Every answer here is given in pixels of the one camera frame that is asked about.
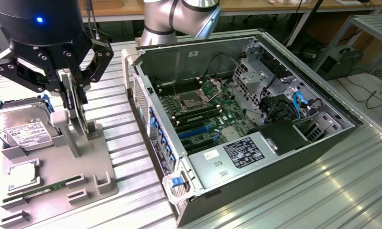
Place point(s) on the open black PC case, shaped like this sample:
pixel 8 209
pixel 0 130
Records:
pixel 274 181

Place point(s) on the blue expansion slot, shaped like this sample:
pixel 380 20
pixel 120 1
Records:
pixel 193 132

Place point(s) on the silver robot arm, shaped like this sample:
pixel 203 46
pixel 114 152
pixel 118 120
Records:
pixel 159 19

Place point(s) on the green motherboard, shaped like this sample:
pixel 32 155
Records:
pixel 229 115

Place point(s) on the wooden desk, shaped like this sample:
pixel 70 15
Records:
pixel 257 5

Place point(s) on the green RAM stick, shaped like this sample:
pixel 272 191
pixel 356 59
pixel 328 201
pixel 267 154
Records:
pixel 41 190

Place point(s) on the silver chipset heat sink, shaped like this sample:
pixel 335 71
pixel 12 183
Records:
pixel 231 131

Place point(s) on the black plastic air shroud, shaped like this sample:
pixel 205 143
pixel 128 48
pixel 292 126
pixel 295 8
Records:
pixel 279 136

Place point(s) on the perforated metal disk bay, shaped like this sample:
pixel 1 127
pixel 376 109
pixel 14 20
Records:
pixel 251 81

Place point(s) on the black box device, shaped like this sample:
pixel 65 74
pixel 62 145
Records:
pixel 336 64

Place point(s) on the RAM stick with white label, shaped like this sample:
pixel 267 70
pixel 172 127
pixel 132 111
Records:
pixel 199 117

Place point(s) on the metal socket cover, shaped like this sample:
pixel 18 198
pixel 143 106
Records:
pixel 212 88

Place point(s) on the blue case latch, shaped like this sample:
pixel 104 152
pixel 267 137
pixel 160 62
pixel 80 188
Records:
pixel 175 181

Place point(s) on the metal frame table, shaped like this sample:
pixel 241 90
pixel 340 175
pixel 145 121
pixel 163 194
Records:
pixel 375 22

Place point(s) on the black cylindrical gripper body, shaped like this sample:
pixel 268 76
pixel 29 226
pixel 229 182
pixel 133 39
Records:
pixel 37 26

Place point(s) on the hard disk with white label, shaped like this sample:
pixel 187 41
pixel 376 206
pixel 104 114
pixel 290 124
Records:
pixel 21 124

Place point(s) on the CPU socket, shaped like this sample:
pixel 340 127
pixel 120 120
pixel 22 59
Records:
pixel 191 102

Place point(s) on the grey parts rack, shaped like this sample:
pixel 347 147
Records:
pixel 60 171

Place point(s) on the grey power supply unit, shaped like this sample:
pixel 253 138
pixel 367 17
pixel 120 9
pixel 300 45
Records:
pixel 209 171

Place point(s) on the blue disk bracket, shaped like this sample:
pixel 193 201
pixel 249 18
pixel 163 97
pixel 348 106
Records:
pixel 46 102

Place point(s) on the silver CPU chip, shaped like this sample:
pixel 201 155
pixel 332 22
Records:
pixel 22 176

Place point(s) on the black RAM slot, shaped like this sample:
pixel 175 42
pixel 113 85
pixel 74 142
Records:
pixel 179 87

